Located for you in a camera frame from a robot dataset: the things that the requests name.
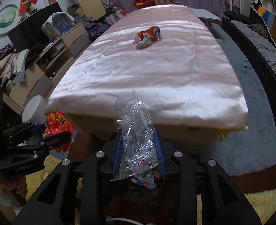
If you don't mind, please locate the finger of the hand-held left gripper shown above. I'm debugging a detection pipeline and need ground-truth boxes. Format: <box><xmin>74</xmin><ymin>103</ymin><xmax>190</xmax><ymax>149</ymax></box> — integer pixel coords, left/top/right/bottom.
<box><xmin>7</xmin><ymin>131</ymin><xmax>72</xmax><ymax>160</ymax></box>
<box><xmin>3</xmin><ymin>122</ymin><xmax>47</xmax><ymax>144</ymax></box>

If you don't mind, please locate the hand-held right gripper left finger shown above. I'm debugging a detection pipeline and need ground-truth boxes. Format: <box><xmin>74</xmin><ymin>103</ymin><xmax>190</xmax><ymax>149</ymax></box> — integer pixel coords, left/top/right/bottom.
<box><xmin>14</xmin><ymin>131</ymin><xmax>124</xmax><ymax>225</ymax></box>

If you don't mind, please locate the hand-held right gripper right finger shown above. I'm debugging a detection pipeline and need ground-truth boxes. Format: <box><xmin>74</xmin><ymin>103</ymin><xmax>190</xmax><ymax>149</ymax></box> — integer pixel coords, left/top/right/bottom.
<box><xmin>153</xmin><ymin>130</ymin><xmax>261</xmax><ymax>225</ymax></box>

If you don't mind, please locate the red gold foil wrapper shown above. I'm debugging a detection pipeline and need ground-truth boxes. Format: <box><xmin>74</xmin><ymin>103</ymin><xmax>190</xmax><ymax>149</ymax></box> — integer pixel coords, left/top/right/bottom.
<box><xmin>43</xmin><ymin>112</ymin><xmax>74</xmax><ymax>153</ymax></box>

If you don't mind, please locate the clear plastic bag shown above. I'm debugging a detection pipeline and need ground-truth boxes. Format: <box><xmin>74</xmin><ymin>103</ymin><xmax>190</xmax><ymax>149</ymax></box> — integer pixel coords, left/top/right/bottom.
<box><xmin>110</xmin><ymin>89</ymin><xmax>160</xmax><ymax>181</ymax></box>

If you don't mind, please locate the person's left hand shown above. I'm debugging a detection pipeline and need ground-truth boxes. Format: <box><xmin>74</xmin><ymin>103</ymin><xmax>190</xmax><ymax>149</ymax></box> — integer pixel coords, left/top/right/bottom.
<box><xmin>2</xmin><ymin>177</ymin><xmax>28</xmax><ymax>199</ymax></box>

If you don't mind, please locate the white round lidded bin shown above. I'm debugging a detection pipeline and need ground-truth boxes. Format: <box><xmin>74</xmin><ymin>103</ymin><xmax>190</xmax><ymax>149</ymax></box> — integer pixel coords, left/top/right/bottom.
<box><xmin>22</xmin><ymin>95</ymin><xmax>48</xmax><ymax>125</ymax></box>

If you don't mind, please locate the pile of clothes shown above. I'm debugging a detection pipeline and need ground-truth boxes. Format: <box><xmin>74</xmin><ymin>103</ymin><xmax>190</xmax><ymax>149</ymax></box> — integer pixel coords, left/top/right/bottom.
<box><xmin>0</xmin><ymin>43</ymin><xmax>46</xmax><ymax>92</ymax></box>

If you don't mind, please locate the pink satin tablecloth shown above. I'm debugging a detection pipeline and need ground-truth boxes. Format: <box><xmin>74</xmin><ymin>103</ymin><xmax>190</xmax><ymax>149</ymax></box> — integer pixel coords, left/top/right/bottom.
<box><xmin>45</xmin><ymin>4</ymin><xmax>249</xmax><ymax>132</ymax></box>

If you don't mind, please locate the grey rug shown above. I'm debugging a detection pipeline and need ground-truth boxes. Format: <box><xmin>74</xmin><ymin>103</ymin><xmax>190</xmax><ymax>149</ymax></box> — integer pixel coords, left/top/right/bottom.
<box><xmin>210</xmin><ymin>25</ymin><xmax>276</xmax><ymax>176</ymax></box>

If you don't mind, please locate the beige television cabinet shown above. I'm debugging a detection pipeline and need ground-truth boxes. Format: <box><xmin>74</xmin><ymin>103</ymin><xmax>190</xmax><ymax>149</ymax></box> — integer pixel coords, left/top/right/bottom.
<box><xmin>0</xmin><ymin>23</ymin><xmax>91</xmax><ymax>106</ymax></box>

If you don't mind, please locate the black television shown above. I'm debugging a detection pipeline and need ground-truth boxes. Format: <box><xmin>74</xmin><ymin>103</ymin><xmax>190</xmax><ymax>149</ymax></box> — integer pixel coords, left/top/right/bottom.
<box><xmin>7</xmin><ymin>2</ymin><xmax>61</xmax><ymax>50</ymax></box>

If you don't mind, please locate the covered pet carrier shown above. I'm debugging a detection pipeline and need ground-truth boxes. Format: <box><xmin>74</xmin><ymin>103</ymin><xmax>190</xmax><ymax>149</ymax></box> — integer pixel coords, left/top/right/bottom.
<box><xmin>42</xmin><ymin>12</ymin><xmax>75</xmax><ymax>40</ymax></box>

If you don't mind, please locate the purple bag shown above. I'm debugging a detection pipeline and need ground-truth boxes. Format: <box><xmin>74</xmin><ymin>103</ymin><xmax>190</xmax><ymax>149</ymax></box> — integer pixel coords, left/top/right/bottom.
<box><xmin>87</xmin><ymin>23</ymin><xmax>110</xmax><ymax>40</ymax></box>

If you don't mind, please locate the yellow fluffy rug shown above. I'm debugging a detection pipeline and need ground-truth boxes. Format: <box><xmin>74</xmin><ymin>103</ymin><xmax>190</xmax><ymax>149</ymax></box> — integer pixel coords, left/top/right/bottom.
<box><xmin>26</xmin><ymin>155</ymin><xmax>276</xmax><ymax>225</ymax></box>

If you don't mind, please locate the grey cloth heap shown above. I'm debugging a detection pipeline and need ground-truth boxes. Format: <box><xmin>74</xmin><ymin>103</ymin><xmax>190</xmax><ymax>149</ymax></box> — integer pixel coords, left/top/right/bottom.
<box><xmin>74</xmin><ymin>15</ymin><xmax>98</xmax><ymax>29</ymax></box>

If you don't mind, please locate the orange snack packet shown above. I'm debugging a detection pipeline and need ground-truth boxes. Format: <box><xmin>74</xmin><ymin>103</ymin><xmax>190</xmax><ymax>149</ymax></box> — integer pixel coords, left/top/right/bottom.
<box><xmin>145</xmin><ymin>26</ymin><xmax>161</xmax><ymax>41</ymax></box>

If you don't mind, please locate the cardboard box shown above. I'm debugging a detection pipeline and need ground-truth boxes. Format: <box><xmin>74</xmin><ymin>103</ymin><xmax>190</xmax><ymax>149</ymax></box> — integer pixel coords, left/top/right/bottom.
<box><xmin>66</xmin><ymin>3</ymin><xmax>86</xmax><ymax>17</ymax></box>

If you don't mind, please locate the black sofa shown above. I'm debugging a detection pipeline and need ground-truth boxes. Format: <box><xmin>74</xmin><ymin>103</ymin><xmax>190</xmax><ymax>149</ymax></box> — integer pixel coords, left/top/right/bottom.
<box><xmin>222</xmin><ymin>10</ymin><xmax>276</xmax><ymax>160</ymax></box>

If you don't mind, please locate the sunflower decoration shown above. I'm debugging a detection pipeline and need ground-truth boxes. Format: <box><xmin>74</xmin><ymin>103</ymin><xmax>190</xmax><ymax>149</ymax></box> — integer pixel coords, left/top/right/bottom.
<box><xmin>20</xmin><ymin>0</ymin><xmax>32</xmax><ymax>13</ymax></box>

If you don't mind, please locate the white red print shopping bag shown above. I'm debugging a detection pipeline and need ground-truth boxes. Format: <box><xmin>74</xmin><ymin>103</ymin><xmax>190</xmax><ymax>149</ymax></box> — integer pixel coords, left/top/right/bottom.
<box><xmin>117</xmin><ymin>9</ymin><xmax>130</xmax><ymax>20</ymax></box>

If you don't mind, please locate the white folding table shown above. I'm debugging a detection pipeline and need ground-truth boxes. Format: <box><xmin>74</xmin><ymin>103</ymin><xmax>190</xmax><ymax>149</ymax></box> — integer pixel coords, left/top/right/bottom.
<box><xmin>190</xmin><ymin>8</ymin><xmax>222</xmax><ymax>21</ymax></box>

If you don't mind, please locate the black cushion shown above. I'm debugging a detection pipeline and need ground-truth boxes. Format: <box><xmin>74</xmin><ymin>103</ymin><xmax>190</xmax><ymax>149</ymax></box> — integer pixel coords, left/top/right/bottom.
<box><xmin>223</xmin><ymin>10</ymin><xmax>251</xmax><ymax>22</ymax></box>

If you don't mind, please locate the dark crumpled cloth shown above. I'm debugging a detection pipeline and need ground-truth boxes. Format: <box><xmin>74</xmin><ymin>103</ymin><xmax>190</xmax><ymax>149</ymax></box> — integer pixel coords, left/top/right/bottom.
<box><xmin>249</xmin><ymin>23</ymin><xmax>269</xmax><ymax>39</ymax></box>

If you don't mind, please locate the white cable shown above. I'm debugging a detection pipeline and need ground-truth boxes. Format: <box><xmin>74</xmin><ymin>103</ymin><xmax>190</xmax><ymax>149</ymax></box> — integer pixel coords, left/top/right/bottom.
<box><xmin>105</xmin><ymin>217</ymin><xmax>148</xmax><ymax>225</ymax></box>

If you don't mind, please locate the round green wall art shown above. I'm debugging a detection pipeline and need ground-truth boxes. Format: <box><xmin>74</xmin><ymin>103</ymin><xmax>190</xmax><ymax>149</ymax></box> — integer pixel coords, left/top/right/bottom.
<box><xmin>0</xmin><ymin>3</ymin><xmax>20</xmax><ymax>36</ymax></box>

